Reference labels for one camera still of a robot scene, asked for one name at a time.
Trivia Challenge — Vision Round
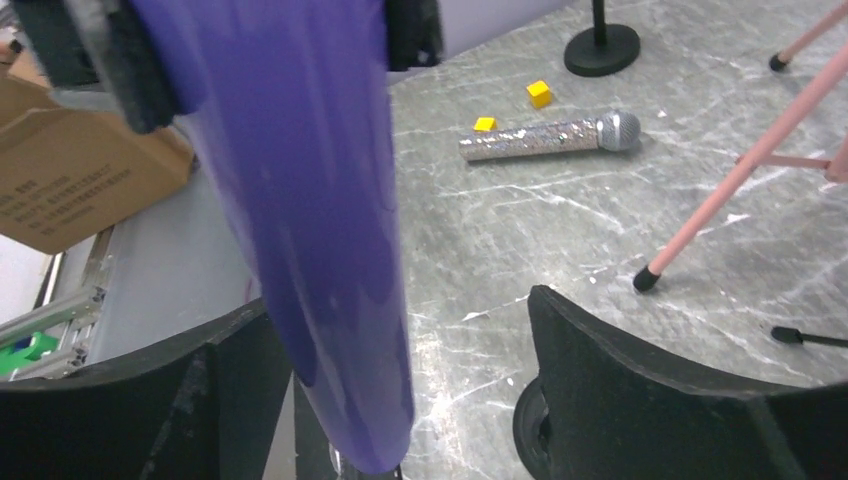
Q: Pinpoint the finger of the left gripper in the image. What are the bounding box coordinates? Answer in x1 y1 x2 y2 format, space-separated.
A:
385 0 444 72
10 1 180 134

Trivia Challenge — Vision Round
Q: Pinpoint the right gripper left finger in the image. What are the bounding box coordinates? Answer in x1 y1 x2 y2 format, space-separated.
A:
1 300 292 479

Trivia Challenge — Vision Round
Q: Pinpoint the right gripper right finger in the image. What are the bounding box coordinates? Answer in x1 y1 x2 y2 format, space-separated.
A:
527 285 847 479

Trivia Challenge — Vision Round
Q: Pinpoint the purple toy microphone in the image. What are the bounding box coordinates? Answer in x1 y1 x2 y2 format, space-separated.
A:
136 0 415 474

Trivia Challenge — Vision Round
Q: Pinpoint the black round base mic stand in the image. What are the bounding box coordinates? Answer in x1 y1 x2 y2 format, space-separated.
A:
563 0 641 78

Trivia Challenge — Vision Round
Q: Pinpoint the silver glitter microphone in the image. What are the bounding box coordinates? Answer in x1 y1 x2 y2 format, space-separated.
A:
458 110 641 162

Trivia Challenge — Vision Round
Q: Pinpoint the black shock mount tripod stand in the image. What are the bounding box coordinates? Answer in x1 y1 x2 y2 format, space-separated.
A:
770 326 848 348

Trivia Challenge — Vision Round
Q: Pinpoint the pink music stand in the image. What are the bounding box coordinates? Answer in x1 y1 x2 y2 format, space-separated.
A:
631 0 848 294

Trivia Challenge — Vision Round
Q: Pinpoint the yellow cube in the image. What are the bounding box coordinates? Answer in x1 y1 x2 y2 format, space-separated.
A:
526 80 553 109
473 117 498 132

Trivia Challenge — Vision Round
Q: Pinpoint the cardboard box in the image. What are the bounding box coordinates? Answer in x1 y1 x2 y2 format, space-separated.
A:
1 52 194 254

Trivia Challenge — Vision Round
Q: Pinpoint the yellow cube near left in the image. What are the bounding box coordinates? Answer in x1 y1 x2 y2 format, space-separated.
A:
526 80 553 109

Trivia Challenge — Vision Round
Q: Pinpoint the aluminium bracket with green part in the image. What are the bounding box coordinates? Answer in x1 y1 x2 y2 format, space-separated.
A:
1 286 106 382

